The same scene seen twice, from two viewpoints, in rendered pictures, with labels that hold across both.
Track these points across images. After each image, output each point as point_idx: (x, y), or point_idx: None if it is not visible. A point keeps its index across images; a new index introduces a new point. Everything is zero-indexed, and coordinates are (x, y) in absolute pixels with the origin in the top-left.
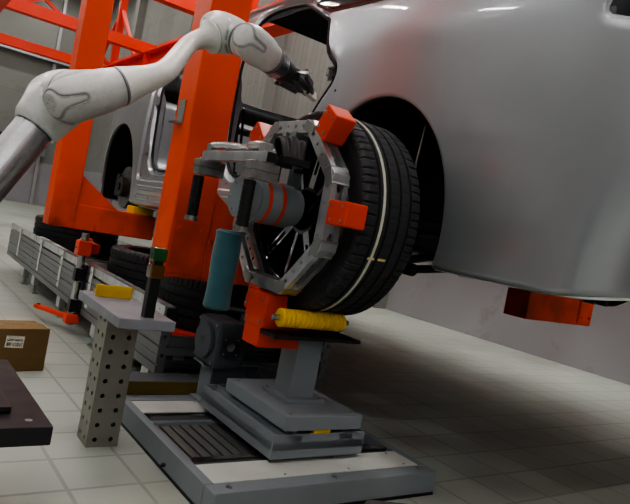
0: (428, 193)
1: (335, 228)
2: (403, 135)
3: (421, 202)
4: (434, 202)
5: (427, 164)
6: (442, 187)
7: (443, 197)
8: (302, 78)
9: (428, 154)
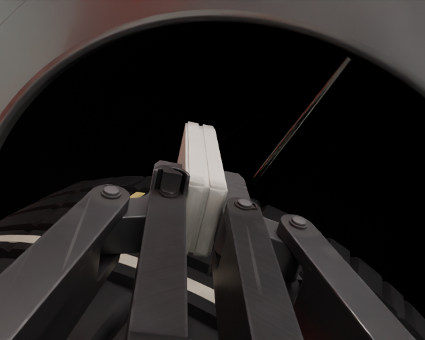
0: (286, 189)
1: None
2: (267, 29)
3: (264, 194)
4: (294, 213)
5: (304, 131)
6: (324, 199)
7: (318, 218)
8: (291, 319)
9: (315, 112)
